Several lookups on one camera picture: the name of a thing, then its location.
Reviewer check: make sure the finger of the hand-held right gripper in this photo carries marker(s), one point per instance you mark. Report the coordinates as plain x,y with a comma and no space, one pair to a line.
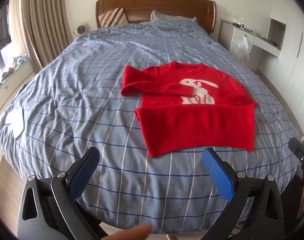
298,150

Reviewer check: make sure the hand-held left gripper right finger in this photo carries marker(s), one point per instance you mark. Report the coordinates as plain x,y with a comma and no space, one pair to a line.
218,172

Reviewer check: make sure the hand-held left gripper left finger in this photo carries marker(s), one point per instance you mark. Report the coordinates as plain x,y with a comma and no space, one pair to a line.
83,172

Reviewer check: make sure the red sweater with rabbit print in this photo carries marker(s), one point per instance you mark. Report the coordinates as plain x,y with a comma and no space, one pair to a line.
192,125

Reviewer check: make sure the person's left hand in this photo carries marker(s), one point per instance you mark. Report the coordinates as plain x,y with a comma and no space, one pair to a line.
132,233

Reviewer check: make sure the white wardrobe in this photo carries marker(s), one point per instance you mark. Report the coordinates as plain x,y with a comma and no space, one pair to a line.
292,62

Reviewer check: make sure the bed with blue plaid cover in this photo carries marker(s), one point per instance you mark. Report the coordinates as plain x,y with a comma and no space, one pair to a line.
79,92

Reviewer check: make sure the white cloth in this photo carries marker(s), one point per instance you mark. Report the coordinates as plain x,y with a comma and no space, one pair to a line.
15,123

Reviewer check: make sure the white plastic bag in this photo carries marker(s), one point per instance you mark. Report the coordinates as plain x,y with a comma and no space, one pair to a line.
242,50

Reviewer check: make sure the beige low cabinet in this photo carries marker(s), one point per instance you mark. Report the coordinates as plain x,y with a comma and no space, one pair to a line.
9,92

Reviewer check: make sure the white desk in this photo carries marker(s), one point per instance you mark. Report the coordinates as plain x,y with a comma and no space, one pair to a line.
244,33

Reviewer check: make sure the pile of colourful small things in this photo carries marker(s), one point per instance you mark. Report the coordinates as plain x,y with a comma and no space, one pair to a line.
15,62

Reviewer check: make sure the white round fan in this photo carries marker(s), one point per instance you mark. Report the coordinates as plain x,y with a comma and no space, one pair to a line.
80,30

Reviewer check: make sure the striped pillow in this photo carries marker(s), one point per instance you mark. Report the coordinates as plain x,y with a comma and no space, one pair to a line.
113,17

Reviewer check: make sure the beige curtain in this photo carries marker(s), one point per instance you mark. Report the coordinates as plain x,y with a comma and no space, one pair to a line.
42,17

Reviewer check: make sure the grey pillow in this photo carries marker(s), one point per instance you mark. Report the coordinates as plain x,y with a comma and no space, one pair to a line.
167,16

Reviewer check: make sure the wooden headboard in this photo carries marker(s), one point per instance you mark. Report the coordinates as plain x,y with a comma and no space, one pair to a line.
154,7

